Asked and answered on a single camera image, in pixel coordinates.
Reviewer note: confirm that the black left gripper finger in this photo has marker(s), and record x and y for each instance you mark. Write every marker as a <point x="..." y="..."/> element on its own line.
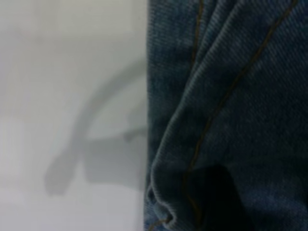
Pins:
<point x="219" y="199"/>

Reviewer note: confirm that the blue denim shorts basketball print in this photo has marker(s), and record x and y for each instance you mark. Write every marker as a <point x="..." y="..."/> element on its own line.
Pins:
<point x="240" y="96"/>

